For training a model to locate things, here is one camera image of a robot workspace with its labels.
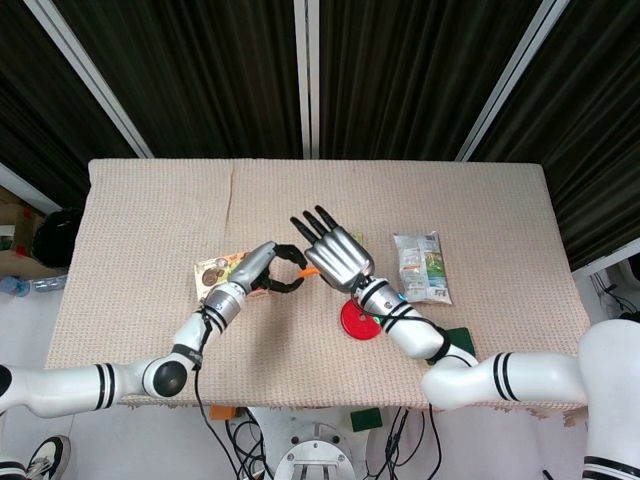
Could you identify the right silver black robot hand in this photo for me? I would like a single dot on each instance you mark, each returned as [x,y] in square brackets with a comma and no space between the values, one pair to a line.
[340,257]

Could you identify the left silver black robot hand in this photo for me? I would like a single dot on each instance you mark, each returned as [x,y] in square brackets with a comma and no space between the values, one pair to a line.
[252,265]

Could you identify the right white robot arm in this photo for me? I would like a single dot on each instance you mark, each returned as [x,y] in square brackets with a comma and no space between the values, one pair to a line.
[540,380]

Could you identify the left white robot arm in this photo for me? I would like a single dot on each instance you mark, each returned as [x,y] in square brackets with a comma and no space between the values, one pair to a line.
[60,387]

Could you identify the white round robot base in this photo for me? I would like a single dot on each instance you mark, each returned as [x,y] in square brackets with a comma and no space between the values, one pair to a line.
[312,460]

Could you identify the green snack packet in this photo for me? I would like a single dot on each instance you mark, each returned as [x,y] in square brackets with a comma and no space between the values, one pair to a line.
[357,237]

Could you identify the red white snack box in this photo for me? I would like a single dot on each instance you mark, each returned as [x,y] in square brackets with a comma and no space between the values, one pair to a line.
[212,272]

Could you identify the red round disc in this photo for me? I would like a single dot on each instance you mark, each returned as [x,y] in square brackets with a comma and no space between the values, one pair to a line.
[357,325]

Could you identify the white snack bag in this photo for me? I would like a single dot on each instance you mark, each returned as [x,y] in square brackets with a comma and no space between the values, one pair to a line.
[422,267]

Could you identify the beige woven tablecloth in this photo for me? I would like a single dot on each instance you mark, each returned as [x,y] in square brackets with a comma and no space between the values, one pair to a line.
[200,200]

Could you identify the green yellow sponge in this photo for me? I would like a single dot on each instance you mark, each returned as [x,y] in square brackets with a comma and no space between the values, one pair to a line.
[460,340]

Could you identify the small orange object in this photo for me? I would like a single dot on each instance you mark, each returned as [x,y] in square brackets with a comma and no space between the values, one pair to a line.
[220,412]

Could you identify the green sponge block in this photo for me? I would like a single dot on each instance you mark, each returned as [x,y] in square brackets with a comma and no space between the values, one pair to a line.
[366,420]

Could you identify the clear plastic bottle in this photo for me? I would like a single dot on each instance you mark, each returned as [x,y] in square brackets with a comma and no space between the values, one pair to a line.
[30,284]

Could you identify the brown cardboard box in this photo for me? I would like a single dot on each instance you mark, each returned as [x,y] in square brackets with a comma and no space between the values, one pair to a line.
[20,220]

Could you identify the white frame post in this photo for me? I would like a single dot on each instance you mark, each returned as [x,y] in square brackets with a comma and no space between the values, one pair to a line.
[512,80]
[306,75]
[90,75]

